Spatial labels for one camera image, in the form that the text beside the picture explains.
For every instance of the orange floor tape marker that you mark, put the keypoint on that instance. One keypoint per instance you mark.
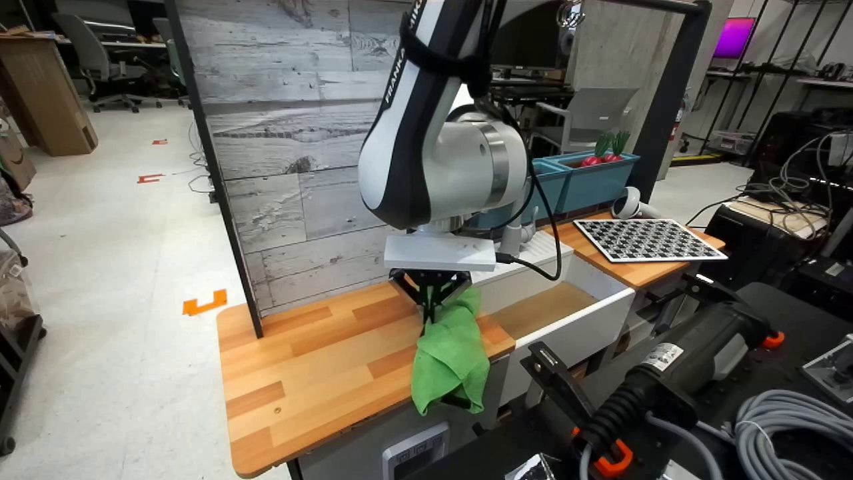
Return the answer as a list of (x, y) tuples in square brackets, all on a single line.
[(190, 309)]

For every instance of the red items in bin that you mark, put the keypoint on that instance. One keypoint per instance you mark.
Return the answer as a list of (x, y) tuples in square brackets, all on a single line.
[(598, 161)]

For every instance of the monitor with purple screen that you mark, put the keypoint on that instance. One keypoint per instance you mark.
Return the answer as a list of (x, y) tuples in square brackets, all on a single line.
[(734, 38)]

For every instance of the black frame with crossbar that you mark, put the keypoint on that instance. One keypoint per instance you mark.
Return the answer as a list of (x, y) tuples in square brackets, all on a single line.
[(668, 107)]

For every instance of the small white object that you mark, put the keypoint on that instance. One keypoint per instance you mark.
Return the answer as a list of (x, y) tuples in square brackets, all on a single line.
[(634, 205)]

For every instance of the green towel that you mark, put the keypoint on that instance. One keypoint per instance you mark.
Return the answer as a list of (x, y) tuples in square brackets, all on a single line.
[(450, 365)]

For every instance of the black monitor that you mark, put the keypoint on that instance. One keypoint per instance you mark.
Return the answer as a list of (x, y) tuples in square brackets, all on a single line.
[(535, 35)]

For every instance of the grey office chair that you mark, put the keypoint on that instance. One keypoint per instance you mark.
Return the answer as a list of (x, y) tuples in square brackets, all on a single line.
[(90, 55)]

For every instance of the wooden cabinet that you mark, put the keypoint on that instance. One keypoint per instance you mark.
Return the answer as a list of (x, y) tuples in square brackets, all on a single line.
[(48, 98)]

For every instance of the grey electrical outlet box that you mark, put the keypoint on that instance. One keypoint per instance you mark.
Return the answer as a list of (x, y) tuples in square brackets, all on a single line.
[(418, 455)]

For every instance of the checkerboard calibration board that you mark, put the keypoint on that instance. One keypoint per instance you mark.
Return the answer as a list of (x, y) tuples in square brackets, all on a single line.
[(650, 241)]

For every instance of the black device with white label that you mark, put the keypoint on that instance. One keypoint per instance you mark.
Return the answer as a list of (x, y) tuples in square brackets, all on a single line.
[(703, 351)]

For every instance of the white sink basin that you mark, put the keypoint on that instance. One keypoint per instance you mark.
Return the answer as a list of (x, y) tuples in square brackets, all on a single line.
[(587, 335)]

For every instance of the black slanted frame post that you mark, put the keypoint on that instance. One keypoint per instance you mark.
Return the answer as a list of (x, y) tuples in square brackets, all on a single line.
[(215, 169)]

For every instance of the teal plastic bin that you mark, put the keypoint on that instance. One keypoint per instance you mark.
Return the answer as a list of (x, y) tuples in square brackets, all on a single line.
[(598, 187), (550, 190)]

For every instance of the black cart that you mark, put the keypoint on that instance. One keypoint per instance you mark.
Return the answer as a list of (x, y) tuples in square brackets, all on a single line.
[(16, 355)]

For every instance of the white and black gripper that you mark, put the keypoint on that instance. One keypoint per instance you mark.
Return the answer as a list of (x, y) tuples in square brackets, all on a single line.
[(442, 255)]

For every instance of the green item in bin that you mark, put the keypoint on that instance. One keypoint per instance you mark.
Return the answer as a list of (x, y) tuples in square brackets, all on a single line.
[(612, 146)]

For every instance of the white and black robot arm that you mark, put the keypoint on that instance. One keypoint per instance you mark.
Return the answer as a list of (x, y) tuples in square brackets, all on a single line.
[(418, 161)]

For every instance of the black bar clamp orange tips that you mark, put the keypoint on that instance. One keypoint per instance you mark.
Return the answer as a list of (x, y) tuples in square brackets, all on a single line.
[(568, 390)]

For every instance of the grey wood-print backdrop panel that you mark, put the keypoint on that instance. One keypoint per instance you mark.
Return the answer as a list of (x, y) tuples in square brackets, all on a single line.
[(267, 135)]

